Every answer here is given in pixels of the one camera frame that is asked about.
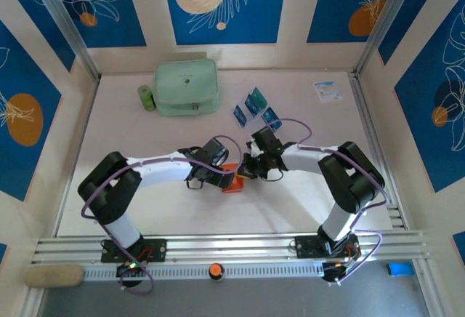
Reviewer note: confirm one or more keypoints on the orange card holder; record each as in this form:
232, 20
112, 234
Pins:
236, 186

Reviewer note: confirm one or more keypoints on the aluminium side rail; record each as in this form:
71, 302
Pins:
84, 128
368, 120

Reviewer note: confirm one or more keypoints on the clear acrylic card stand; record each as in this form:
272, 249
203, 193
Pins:
254, 122

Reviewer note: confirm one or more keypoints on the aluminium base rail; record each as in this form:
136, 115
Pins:
232, 246

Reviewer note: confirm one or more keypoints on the beige foam block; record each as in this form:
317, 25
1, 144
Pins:
54, 276

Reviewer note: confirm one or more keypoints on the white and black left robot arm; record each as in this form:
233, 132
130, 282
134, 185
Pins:
163, 171

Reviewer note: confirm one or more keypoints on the small blue block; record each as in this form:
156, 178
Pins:
400, 269

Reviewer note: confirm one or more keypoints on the white and blue paper packet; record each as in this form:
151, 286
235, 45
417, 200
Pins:
327, 91

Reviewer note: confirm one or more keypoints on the blue credit card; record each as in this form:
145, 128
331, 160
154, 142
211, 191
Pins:
270, 115
239, 115
251, 104

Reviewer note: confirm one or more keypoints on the black arm base electronics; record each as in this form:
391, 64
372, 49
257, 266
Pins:
127, 272
332, 272

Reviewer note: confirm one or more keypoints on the orange push button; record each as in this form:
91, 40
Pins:
216, 269

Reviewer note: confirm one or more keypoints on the aluminium frame post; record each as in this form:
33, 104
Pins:
61, 15
385, 15

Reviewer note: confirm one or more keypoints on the mint green zip pouch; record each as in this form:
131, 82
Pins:
185, 88

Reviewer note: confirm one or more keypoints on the teal credit card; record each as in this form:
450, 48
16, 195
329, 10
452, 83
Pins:
259, 95

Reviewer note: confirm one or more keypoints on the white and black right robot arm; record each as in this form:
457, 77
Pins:
305, 159

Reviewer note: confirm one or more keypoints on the green cylindrical roll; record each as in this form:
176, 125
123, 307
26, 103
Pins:
146, 97

